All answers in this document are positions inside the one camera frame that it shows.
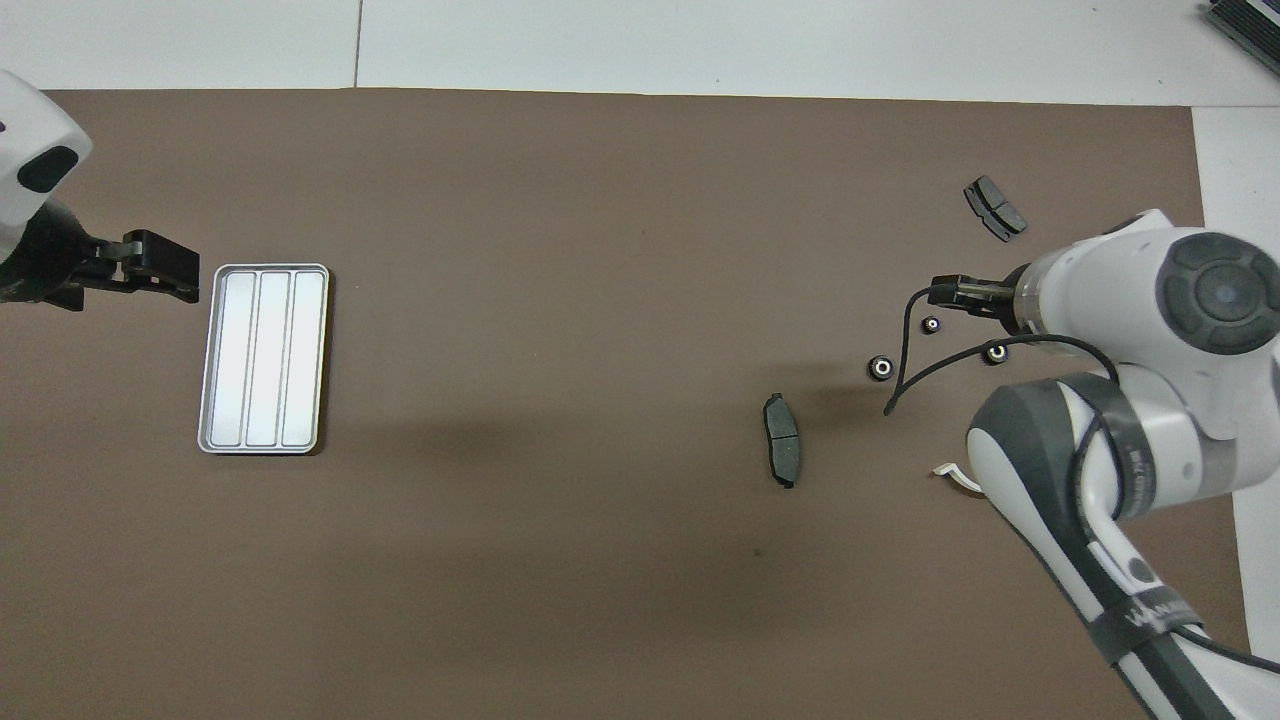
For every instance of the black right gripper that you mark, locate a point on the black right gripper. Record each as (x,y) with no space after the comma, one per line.
(1010,298)

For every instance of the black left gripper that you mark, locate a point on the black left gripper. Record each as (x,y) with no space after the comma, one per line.
(50,260)

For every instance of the large black bearing gear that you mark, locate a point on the large black bearing gear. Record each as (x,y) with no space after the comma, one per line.
(996,353)
(880,368)

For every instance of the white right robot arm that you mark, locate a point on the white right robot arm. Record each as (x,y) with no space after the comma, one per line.
(1150,300)

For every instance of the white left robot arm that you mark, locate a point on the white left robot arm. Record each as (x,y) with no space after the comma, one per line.
(25,130)

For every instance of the silver metal tray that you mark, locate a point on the silver metal tray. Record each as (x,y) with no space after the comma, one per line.
(265,380)

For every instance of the short dark grey brake pad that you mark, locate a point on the short dark grey brake pad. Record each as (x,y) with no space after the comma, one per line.
(996,208)

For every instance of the long dark grey brake pad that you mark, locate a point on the long dark grey brake pad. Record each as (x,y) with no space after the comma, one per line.
(783,445)

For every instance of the brown table mat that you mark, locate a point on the brown table mat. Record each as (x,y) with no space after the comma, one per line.
(600,300)

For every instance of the grey ridged device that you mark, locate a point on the grey ridged device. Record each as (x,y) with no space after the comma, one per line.
(1250,20)

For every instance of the white curved plastic bracket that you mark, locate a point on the white curved plastic bracket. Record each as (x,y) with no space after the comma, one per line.
(955,473)

